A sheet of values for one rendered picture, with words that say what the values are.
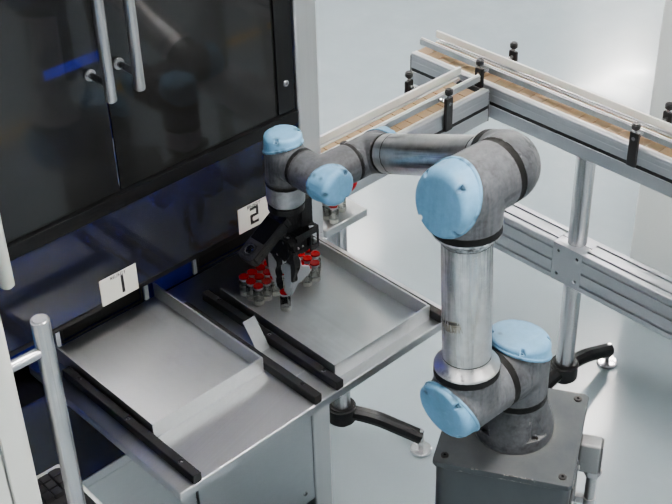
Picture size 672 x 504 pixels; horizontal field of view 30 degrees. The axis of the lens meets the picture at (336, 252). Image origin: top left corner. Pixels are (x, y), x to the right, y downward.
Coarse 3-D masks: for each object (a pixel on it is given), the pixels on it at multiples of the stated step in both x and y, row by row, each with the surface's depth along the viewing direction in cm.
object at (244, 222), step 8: (264, 200) 259; (248, 208) 256; (264, 208) 260; (240, 216) 256; (248, 216) 257; (256, 216) 259; (264, 216) 261; (240, 224) 257; (248, 224) 258; (256, 224) 260; (240, 232) 258
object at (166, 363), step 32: (160, 288) 256; (128, 320) 253; (160, 320) 253; (192, 320) 251; (64, 352) 240; (96, 352) 245; (128, 352) 245; (160, 352) 244; (192, 352) 244; (224, 352) 244; (96, 384) 234; (128, 384) 237; (160, 384) 237; (192, 384) 236; (224, 384) 232; (160, 416) 229
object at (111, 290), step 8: (120, 272) 238; (128, 272) 240; (136, 272) 241; (104, 280) 236; (112, 280) 238; (120, 280) 239; (128, 280) 241; (136, 280) 242; (104, 288) 237; (112, 288) 239; (120, 288) 240; (128, 288) 242; (136, 288) 243; (104, 296) 238; (112, 296) 239; (120, 296) 241; (104, 304) 239
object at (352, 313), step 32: (320, 256) 270; (320, 288) 260; (352, 288) 260; (384, 288) 258; (288, 320) 252; (320, 320) 251; (352, 320) 251; (384, 320) 251; (416, 320) 248; (320, 352) 243; (352, 352) 238
